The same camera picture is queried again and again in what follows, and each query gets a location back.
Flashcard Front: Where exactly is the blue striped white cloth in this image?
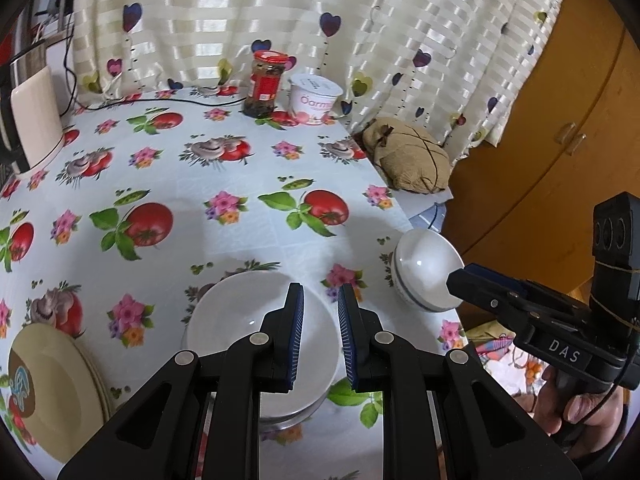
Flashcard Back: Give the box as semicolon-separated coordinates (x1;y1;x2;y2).
409;202;449;234

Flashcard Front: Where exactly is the white bowl with blue stripes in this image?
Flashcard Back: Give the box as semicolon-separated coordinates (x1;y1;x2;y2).
391;228;466;313

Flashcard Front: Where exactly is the wooden cabinet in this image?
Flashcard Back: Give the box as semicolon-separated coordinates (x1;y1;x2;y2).
440;0;640;301

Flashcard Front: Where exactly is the black cable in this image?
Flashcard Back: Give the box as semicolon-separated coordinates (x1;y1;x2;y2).
61;35;251;111

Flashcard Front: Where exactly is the glass jar with red lid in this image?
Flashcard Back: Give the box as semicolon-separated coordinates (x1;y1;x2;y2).
243;50;291;120

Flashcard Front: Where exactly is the large white bowl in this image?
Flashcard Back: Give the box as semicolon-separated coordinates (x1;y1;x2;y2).
259;394;328;429
181;271;337;418

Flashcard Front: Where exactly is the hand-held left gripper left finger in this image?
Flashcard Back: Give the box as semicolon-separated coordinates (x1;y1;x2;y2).
57;282;306;480

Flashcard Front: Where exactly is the white yogurt tub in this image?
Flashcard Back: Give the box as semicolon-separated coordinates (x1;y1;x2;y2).
289;72;345;127

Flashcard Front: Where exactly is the person's right hand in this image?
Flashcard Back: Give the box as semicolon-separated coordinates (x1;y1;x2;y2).
532;366;626;448

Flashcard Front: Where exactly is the beige plate with brown patch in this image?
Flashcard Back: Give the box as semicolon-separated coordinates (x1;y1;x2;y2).
7;323;107;463

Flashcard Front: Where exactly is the tied burlap sack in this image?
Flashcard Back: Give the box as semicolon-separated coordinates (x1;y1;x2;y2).
361;117;451;195

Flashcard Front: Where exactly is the cream curtain with hearts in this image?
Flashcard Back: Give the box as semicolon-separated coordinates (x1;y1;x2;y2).
70;0;571;166

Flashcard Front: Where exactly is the white electric kettle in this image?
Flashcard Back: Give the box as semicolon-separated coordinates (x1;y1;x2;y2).
0;42;66;176

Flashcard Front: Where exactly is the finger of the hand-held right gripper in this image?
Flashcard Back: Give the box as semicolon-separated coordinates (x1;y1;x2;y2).
446;269;538;333
467;263;588;307

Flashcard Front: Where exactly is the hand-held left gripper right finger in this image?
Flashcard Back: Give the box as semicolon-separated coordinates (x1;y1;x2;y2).
337;284;583;480

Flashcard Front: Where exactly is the vegetable print tablecloth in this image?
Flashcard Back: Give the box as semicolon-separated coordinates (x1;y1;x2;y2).
0;85;471;480

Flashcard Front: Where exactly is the colourful patterned cloth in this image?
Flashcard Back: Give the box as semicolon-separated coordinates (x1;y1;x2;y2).
470;320;546;411

